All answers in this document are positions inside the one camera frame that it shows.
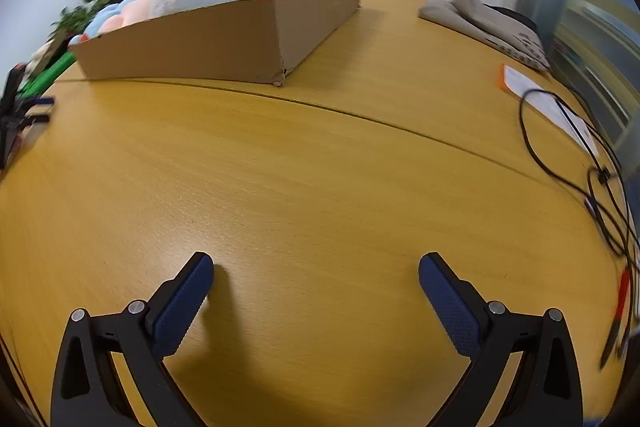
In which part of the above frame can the beige cloth jacket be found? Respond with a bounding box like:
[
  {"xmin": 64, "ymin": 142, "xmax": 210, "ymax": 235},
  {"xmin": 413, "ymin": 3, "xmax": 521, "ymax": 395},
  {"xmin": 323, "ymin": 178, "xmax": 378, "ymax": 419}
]
[{"xmin": 417, "ymin": 0, "xmax": 553, "ymax": 72}]

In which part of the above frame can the pastel blue pink plush toy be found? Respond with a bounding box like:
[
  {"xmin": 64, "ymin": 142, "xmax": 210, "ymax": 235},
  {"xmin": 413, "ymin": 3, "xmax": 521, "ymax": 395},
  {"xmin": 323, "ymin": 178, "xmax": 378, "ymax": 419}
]
[{"xmin": 67, "ymin": 0, "xmax": 156, "ymax": 45}]

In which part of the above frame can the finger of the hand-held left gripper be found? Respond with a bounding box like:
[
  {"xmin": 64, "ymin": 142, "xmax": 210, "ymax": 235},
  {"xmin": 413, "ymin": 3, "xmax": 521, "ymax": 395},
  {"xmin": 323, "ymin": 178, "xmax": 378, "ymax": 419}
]
[
  {"xmin": 20, "ymin": 96, "xmax": 56, "ymax": 114},
  {"xmin": 17, "ymin": 113, "xmax": 52, "ymax": 131}
]

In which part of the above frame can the small white plush figure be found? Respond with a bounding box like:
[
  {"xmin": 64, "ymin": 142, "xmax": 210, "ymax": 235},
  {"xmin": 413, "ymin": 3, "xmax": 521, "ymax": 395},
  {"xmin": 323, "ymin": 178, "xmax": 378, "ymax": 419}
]
[{"xmin": 27, "ymin": 44, "xmax": 56, "ymax": 70}]

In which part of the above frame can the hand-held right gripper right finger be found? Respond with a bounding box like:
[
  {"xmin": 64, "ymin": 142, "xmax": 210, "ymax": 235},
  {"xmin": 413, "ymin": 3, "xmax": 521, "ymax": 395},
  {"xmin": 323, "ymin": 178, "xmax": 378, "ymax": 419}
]
[{"xmin": 419, "ymin": 252, "xmax": 585, "ymax": 427}]

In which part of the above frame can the black cable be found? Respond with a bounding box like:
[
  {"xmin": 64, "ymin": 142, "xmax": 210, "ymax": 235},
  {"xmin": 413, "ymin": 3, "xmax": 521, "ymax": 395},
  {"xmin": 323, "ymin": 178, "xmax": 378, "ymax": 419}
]
[{"xmin": 519, "ymin": 89, "xmax": 640, "ymax": 268}]

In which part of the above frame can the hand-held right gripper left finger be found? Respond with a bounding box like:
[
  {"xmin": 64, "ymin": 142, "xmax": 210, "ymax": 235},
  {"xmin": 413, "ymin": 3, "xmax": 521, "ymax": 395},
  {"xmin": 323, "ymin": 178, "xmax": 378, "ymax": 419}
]
[{"xmin": 50, "ymin": 251, "xmax": 216, "ymax": 427}]

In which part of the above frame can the white paper with orange edge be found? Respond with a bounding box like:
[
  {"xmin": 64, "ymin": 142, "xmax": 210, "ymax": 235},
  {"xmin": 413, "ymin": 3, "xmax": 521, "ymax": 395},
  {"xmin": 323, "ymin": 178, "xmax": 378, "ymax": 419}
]
[{"xmin": 497, "ymin": 63, "xmax": 601, "ymax": 158}]

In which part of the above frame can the cardboard box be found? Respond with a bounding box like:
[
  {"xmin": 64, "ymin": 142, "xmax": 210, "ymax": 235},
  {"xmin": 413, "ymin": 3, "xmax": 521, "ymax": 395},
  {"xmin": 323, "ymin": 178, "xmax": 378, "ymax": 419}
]
[{"xmin": 67, "ymin": 0, "xmax": 363, "ymax": 88}]

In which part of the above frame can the red handled tool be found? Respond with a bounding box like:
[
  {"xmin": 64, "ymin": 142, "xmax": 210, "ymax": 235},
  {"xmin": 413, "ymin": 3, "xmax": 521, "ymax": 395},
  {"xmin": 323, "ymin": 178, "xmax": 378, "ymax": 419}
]
[{"xmin": 600, "ymin": 267, "xmax": 633, "ymax": 370}]

